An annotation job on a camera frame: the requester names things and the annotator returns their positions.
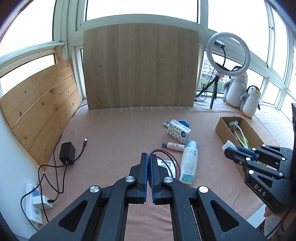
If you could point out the oak veneer board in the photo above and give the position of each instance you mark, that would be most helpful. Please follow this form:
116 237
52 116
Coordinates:
140 65

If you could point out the green tube bottle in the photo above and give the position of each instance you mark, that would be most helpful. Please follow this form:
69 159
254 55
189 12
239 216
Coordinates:
245 143

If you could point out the pine slat board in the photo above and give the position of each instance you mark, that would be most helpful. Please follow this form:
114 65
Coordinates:
40 107

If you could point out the black power adapter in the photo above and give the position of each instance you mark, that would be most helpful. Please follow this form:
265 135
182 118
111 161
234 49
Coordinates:
67 153

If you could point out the white massage roller grey balls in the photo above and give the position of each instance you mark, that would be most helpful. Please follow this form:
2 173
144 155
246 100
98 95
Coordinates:
236 129

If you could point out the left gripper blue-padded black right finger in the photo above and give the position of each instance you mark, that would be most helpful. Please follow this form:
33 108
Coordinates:
197 213

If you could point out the cardboard box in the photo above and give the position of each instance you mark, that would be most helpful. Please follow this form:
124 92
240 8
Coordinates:
225 133

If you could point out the white eraser block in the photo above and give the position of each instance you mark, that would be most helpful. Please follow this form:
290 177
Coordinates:
229 144

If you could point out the small pink white tube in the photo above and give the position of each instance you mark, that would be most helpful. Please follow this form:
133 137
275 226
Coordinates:
173 146

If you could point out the blue round lid tin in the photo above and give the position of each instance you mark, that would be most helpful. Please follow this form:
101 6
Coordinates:
184 123

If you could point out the person's right hand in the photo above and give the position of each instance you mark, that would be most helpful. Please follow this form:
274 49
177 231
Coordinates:
268 212

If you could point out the black tripod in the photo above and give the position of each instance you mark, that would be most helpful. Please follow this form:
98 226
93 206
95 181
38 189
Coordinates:
214 82

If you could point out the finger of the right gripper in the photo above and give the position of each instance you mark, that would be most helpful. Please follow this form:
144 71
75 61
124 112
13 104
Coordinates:
262 169
265 153

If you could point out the white bottle light-blue cap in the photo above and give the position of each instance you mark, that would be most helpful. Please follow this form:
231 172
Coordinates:
189 162

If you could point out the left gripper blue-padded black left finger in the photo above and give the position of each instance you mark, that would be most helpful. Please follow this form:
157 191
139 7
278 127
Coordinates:
99 213

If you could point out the patterned white tissue pack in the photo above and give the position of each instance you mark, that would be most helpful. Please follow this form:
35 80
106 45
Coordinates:
178 131

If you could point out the large plush penguin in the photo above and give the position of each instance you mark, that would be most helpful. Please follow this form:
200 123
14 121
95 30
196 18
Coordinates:
234 88

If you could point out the white power strip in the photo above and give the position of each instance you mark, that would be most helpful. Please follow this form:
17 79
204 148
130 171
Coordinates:
32 212

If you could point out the white ring light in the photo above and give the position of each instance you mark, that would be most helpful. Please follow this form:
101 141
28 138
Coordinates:
223 70

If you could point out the webcam in ring light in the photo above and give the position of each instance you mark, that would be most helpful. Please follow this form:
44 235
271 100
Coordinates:
219 44

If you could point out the white wall charger plug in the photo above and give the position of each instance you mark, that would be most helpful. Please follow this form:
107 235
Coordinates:
41 202

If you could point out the small plush penguin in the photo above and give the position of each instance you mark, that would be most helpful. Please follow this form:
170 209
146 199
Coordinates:
250 101

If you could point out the blue-white packet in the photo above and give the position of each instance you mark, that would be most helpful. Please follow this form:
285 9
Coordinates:
164 163

